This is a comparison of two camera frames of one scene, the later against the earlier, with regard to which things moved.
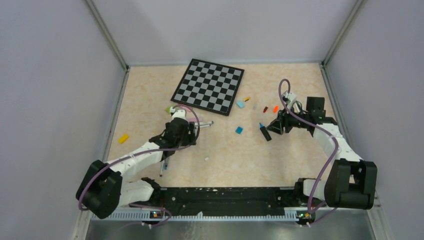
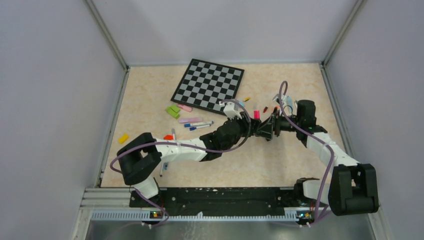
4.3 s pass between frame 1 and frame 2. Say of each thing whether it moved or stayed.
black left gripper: moved
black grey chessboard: stayed
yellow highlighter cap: stayed
